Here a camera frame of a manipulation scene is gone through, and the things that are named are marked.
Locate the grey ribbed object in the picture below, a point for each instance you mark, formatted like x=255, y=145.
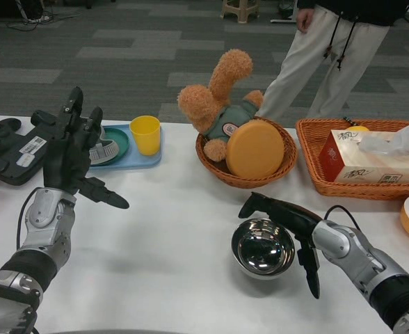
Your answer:
x=103, y=151

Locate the green round plate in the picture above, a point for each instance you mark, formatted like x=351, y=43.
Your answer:
x=121, y=139

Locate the black labelled remote controller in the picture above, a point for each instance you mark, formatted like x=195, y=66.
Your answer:
x=13, y=163

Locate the shiny metal bowl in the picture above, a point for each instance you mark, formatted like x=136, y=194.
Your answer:
x=262, y=250

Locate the yellow round fruit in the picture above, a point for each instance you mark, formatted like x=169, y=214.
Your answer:
x=359, y=129

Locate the rectangular wicker basket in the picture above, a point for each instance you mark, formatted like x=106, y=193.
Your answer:
x=312, y=163

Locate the round wicker basket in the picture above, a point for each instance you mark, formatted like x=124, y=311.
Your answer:
x=225, y=174

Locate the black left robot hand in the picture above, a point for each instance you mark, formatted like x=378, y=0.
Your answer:
x=65, y=163

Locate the person in black jacket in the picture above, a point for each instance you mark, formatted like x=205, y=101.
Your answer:
x=302, y=69

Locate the orange plush toy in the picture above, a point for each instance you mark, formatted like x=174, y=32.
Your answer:
x=204, y=108

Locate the orange round plate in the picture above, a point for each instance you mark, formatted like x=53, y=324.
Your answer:
x=256, y=148

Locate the light blue tray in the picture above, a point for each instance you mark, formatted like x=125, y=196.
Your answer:
x=138, y=160

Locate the tissue box with tissue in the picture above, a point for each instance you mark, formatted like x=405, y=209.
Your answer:
x=364, y=163

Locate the yellow plastic cup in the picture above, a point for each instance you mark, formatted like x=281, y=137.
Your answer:
x=145, y=137

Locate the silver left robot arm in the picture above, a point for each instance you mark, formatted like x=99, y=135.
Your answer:
x=44, y=229

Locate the white desk leg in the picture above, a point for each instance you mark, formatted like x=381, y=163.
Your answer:
x=282, y=15

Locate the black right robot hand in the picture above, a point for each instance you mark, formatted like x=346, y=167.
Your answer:
x=288, y=214

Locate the beige plastic stool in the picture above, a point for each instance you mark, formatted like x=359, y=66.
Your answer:
x=241, y=8

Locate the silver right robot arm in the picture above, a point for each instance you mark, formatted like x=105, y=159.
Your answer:
x=364, y=264

